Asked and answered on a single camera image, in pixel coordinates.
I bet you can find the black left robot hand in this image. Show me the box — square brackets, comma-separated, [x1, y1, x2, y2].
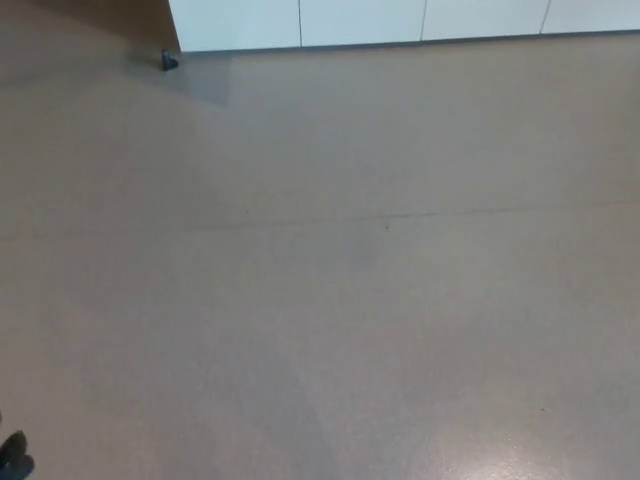
[0, 429, 36, 480]

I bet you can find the white locker door 2D04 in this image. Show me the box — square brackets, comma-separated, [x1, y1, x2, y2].
[168, 0, 303, 53]

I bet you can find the white unmarked locker door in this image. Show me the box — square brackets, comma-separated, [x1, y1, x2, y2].
[422, 0, 549, 43]
[541, 0, 640, 37]

